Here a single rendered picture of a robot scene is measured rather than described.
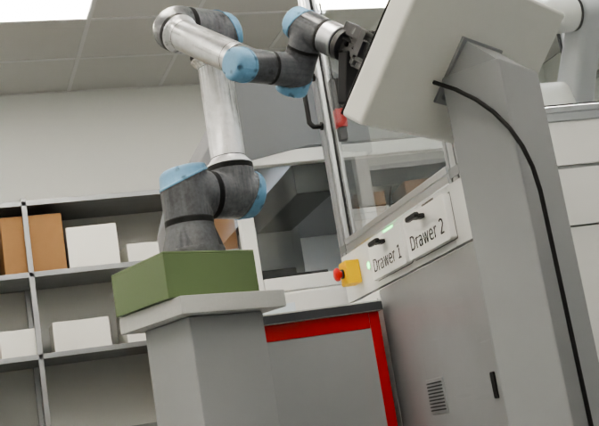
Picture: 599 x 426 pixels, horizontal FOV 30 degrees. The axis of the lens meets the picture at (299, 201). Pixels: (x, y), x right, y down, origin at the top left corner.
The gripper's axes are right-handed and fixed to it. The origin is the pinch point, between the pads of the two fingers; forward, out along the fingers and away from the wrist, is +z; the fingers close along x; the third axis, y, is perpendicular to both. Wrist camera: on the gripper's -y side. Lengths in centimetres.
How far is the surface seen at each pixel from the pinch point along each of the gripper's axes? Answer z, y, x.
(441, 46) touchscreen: 19.8, 11.8, -24.7
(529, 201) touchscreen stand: 45, -6, -20
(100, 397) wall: -297, -283, 276
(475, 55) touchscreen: 23.6, 12.5, -19.2
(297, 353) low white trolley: -29, -83, 47
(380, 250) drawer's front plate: -28, -51, 64
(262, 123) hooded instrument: -117, -45, 104
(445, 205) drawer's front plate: 1.6, -24.5, 32.8
